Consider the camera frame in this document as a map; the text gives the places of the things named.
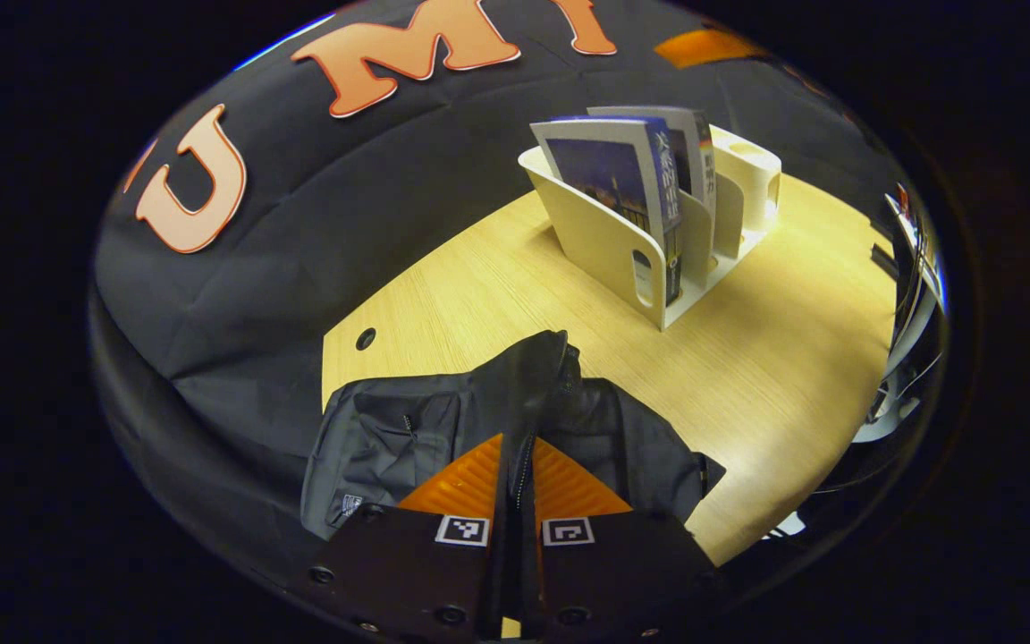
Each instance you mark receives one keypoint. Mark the white desktop bookshelf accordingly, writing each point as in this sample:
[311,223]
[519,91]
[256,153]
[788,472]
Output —
[600,241]

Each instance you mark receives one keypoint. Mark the white portrait cover book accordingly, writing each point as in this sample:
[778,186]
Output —
[689,143]

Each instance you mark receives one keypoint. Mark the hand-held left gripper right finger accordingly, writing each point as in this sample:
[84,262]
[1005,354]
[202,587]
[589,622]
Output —
[622,572]

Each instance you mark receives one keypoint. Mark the blue cover book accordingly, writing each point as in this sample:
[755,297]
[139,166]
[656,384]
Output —
[609,170]

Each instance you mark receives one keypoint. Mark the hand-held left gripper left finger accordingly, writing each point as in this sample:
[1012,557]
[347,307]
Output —
[408,572]

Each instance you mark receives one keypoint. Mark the white office desk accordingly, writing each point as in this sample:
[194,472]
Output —
[913,331]

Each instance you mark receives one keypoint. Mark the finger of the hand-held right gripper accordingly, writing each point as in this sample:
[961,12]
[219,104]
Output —
[707,47]

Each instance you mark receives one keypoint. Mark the black schoolbag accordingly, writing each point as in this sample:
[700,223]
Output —
[408,429]

